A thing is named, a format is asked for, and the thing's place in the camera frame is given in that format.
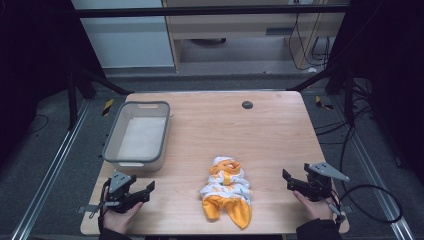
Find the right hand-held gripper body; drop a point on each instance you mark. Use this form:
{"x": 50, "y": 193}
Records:
{"x": 320, "y": 180}

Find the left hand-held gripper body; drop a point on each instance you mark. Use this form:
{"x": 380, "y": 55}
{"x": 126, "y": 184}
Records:
{"x": 117, "y": 185}

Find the grey plastic basket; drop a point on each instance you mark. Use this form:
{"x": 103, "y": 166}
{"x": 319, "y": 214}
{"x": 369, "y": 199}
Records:
{"x": 139, "y": 136}

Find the orange and white baby garment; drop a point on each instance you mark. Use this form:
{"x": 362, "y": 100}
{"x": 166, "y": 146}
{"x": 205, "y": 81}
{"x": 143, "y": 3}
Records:
{"x": 227, "y": 191}

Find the person's right hand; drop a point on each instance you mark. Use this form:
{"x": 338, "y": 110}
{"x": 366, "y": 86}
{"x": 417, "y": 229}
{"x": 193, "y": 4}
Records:
{"x": 315, "y": 208}

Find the person's left hand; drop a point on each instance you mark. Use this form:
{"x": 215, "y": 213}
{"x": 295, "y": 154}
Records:
{"x": 120, "y": 218}

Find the yellow and black tape marker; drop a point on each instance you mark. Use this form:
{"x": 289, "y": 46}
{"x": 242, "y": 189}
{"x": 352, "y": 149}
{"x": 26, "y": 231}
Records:
{"x": 107, "y": 107}
{"x": 322, "y": 103}

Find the black metal stand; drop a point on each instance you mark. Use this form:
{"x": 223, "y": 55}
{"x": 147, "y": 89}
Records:
{"x": 72, "y": 96}
{"x": 348, "y": 93}

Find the grey table grommet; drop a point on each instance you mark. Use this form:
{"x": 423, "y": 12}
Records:
{"x": 247, "y": 105}

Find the white cabinet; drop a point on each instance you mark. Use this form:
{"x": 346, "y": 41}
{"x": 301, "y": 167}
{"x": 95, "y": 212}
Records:
{"x": 126, "y": 40}

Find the wooden desk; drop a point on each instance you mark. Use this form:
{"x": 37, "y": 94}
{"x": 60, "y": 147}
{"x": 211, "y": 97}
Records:
{"x": 233, "y": 26}

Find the black horizontal bar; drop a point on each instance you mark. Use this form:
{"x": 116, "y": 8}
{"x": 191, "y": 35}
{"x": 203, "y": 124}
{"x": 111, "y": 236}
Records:
{"x": 200, "y": 11}

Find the grey metal table bracket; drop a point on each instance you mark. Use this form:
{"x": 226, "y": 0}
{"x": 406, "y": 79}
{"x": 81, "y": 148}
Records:
{"x": 87, "y": 209}

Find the aluminium floor rail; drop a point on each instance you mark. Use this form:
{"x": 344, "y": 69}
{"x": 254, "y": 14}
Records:
{"x": 373, "y": 173}
{"x": 50, "y": 170}

